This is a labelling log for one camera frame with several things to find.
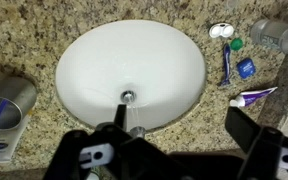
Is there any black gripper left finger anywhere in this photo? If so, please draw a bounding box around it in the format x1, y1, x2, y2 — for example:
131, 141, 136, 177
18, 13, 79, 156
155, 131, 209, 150
42, 103, 142, 180

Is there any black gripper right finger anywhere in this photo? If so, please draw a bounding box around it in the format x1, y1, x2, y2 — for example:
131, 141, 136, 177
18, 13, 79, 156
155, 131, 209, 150
224, 106, 288, 180

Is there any purple white toothpaste tube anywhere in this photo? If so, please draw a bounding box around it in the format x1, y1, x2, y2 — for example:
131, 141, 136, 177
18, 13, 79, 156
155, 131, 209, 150
229, 86, 279, 108

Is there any chrome faucet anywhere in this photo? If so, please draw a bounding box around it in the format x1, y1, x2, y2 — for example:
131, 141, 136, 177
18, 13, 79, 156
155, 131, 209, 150
129, 125, 147, 139

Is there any chrome sink drain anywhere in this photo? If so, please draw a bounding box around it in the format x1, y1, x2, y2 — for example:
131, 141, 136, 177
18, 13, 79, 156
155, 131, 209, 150
120, 89, 137, 104

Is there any blue floss box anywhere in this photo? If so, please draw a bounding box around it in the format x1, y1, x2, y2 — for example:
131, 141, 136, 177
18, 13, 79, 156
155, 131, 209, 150
236, 57, 257, 80

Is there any stainless steel cup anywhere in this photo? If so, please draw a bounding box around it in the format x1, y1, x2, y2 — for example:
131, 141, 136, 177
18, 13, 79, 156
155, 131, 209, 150
0, 76, 38, 132

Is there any white oval sink basin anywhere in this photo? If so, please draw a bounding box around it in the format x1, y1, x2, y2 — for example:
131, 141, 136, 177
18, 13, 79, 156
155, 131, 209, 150
54, 19, 208, 133

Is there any green bottle cap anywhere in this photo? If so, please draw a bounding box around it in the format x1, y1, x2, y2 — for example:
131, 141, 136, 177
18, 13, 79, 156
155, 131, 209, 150
229, 37, 244, 52

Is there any clear plastic water bottle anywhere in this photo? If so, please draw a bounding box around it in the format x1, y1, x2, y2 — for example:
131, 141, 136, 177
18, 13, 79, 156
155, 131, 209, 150
249, 18, 288, 57

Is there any white contact lens case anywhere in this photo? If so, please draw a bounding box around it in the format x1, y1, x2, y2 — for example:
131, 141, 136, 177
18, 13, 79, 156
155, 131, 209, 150
208, 22, 235, 39

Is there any small clear plastic cup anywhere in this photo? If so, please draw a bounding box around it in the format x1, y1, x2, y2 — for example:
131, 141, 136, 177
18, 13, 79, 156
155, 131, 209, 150
225, 0, 242, 11

